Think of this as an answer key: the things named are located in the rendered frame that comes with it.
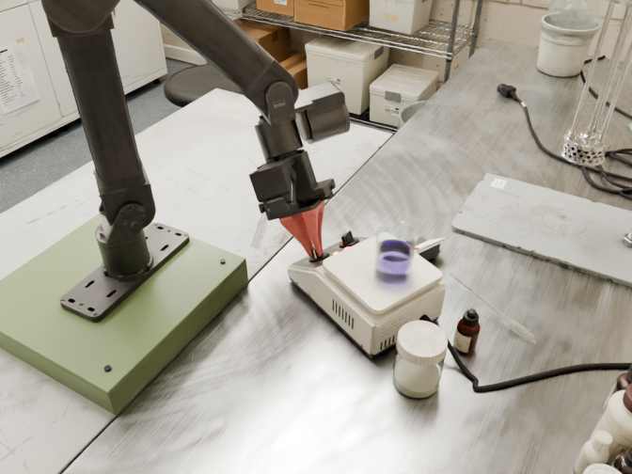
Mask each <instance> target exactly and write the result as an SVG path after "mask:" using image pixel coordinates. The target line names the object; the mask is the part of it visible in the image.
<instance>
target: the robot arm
mask: <svg viewBox="0 0 632 474"><path fill-rule="evenodd" d="M40 1H41V4H42V7H43V10H44V12H45V15H46V18H47V21H48V25H49V27H50V30H51V34H52V37H53V38H56V39H57V42H58V45H59V49H60V52H61V54H62V58H63V61H64V64H65V70H66V73H67V74H68V77H69V80H70V83H71V89H72V93H73V96H74V99H75V102H76V105H77V111H78V115H80V119H81V121H82V125H83V128H84V131H85V135H86V138H87V143H88V147H89V152H90V153H91V156H92V160H93V163H94V166H95V169H93V171H94V172H93V175H95V179H96V183H97V186H98V191H99V198H101V204H100V206H99V213H100V217H101V220H102V223H101V224H100V225H99V226H98V227H97V228H96V230H95V236H96V240H97V243H98V246H99V249H100V252H101V255H102V258H103V262H102V265H101V266H100V267H98V268H97V269H96V270H95V271H93V272H92V273H91V274H90V275H88V276H87V277H86V278H84V279H83V280H82V281H81V282H79V283H78V284H77V285H76V286H74V287H73V288H72V289H71V290H69V291H68V292H67V293H65V294H64V295H63V296H62V297H61V298H60V300H59V301H60V304H61V307H63V308H64V309H65V310H67V311H70V312H72V313H74V314H76V315H78V316H80V317H83V318H85V319H87V320H89V321H91V322H93V323H97V322H99V321H101V320H102V319H104V318H105V317H106V316H107V315H108V314H109V313H110V312H111V311H113V310H114V309H115V308H116V307H117V306H118V305H119V304H120V303H122V302H123V301H124V300H125V299H126V298H127V297H128V296H129V295H131V294H132V293H133V292H134V291H135V290H136V289H137V288H138V287H140V286H141V285H142V284H143V283H144V282H145V281H146V280H147V279H149V278H150V277H151V276H152V275H153V274H154V273H155V272H157V271H158V270H159V269H160V268H161V267H162V266H163V265H164V264H165V263H167V262H168V261H169V260H170V259H171V258H172V257H173V256H175V255H176V254H177V253H178V252H179V251H180V250H181V249H182V248H183V247H185V246H186V245H187V244H188V243H189V242H190V238H189V234H188V233H187V232H185V231H182V230H179V229H175V228H172V227H170V226H167V225H164V224H162V223H154V224H152V225H150V226H149V227H148V228H147V229H145V230H143V229H144V228H145V227H147V226H148V225H149V224H150V223H151V222H152V220H153V219H154V217H155V214H156V207H155V201H154V198H153V193H152V190H151V184H150V181H149V178H148V176H147V173H146V170H145V168H144V166H143V163H142V161H141V159H140V156H139V152H138V149H137V145H136V142H135V137H134V130H133V126H132V122H131V118H130V114H129V110H128V105H127V102H126V98H125V93H124V89H123V85H122V82H121V77H120V73H119V66H118V62H117V58H116V51H115V46H114V42H113V38H112V34H111V30H110V29H114V28H115V27H114V22H113V18H112V13H111V12H112V11H113V10H114V8H115V7H116V6H117V4H118V3H119V2H120V0H40ZM133 1H135V2H136V3H137V4H138V5H139V6H140V7H142V8H143V9H145V10H146V11H147V12H149V13H150V14H151V15H153V16H154V17H155V18H156V19H157V20H159V21H160V22H161V23H162V24H164V25H165V26H166V27H167V28H168V29H170V30H171V31H172V32H173V33H175V34H176V35H177V36H178V37H179V38H181V39H182V40H183V41H184V42H186V43H187V44H188V45H189V46H190V47H192V48H193V49H194V50H195V51H196V52H198V53H199V54H200V55H201V56H203V57H204V58H205V59H206V60H207V61H209V62H210V63H211V64H212V65H213V66H215V67H216V68H217V69H218V70H219V71H220V72H221V73H222V74H224V75H225V76H226V77H227V78H228V79H229V80H230V81H231V82H232V83H233V84H234V85H235V86H237V87H238V88H239V90H240V91H241V92H242V93H243V95H244V96H245V97H247V98H248V99H249V100H250V101H251V102H253V104H254V105H255V106H256V108H257V109H258V110H259V111H260V113H261V116H259V119H260V121H258V123H259V124H258V125H255V126H254V128H255V131H256V134H257V137H258V139H259V142H260V145H261V151H262V154H263V157H264V159H265V164H262V165H260V166H258V167H257V170H256V171H254V172H252V173H251V174H249V178H250V180H251V183H252V186H253V189H254V192H255V195H256V198H257V201H258V202H260V204H258V206H259V209H260V212H261V213H266V216H267V219H268V221H271V220H274V219H278V218H279V222H280V224H281V225H282V226H283V227H284V228H285V229H286V230H287V231H288V232H289V233H290V234H291V235H292V236H293V237H294V238H295V239H296V240H297V241H298V242H299V243H300V244H301V245H302V247H304V249H305V250H306V252H307V253H308V255H309V256H310V257H311V258H312V259H313V255H312V252H311V250H312V249H313V246H314V247H315V250H316V252H317V254H318V256H319V257H321V256H322V254H323V243H322V225H323V218H324V201H325V200H326V199H330V198H332V197H333V196H334V194H333V191H332V189H335V188H336V184H335V181H334V178H332V179H328V180H324V181H321V182H317V181H316V177H315V174H314V171H313V168H312V165H311V162H310V159H309V156H308V151H307V150H306V151H305V149H301V148H303V147H304V146H303V143H302V139H303V140H304V141H305V142H306V141H307V143H308V144H310V145H311V144H314V143H317V142H320V141H323V140H326V139H328V138H331V137H334V136H337V135H340V134H345V133H348V132H349V130H350V125H351V123H350V116H349V112H348V109H347V106H346V103H345V95H344V93H343V92H342V91H341V90H340V89H339V88H338V87H336V86H335V85H334V84H333V83H332V82H327V83H324V84H321V85H318V86H315V87H310V88H306V89H303V90H301V89H300V88H299V86H298V84H297V82H296V80H295V79H294V78H293V77H292V76H291V75H290V74H289V73H288V72H287V71H286V70H285V69H284V68H283V67H282V66H281V65H280V64H279V63H278V62H277V61H276V60H275V59H274V58H273V57H272V56H271V55H270V54H269V53H268V52H266V51H265V50H264V49H263V48H262V47H261V46H260V45H259V44H258V43H257V42H256V41H254V40H253V39H252V38H250V37H249V36H248V35H247V34H246V32H245V31H244V30H243V29H242V28H240V27H239V26H238V25H237V24H236V23H235V22H234V21H233V20H232V19H231V18H230V17H228V16H227V15H226V14H225V13H224V12H223V11H222V10H221V9H220V8H219V7H218V6H217V5H216V4H214V3H213V2H212V1H211V0H133ZM300 135H301V136H300ZM301 137H302V139H301ZM299 149H300V150H299ZM312 243H313V244H312Z"/></svg>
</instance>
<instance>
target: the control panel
mask: <svg viewBox="0 0 632 474"><path fill-rule="evenodd" d="M353 237H354V238H357V239H358V240H359V242H360V243H361V242H363V241H365V240H367V239H369V238H371V237H357V236H353ZM341 242H342V241H340V242H338V243H336V244H333V245H331V246H329V247H327V248H325V249H323V252H328V253H329V255H330V256H329V257H331V256H333V255H334V253H335V252H341V251H343V250H345V249H344V248H339V244H340V243H341ZM329 257H328V258H329ZM309 258H310V256H307V257H305V258H303V259H302V260H300V261H296V262H294V263H292V265H298V266H304V267H308V268H317V267H319V266H322V265H323V261H324V260H325V259H324V260H322V261H316V262H309V261H308V259H309Z"/></svg>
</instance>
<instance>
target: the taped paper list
mask: <svg viewBox="0 0 632 474"><path fill-rule="evenodd" d="M23 41H24V38H20V39H16V41H15V42H12V43H10V44H7V45H4V46H1V47H0V106H1V108H2V111H3V114H4V115H5V114H6V113H9V112H11V111H13V110H15V109H18V108H20V107H22V106H25V105H27V104H29V103H32V102H34V101H36V100H39V99H40V95H39V92H38V90H37V87H36V84H35V81H34V78H33V75H32V72H31V69H30V66H29V63H28V60H27V57H26V54H25V50H24V46H23Z"/></svg>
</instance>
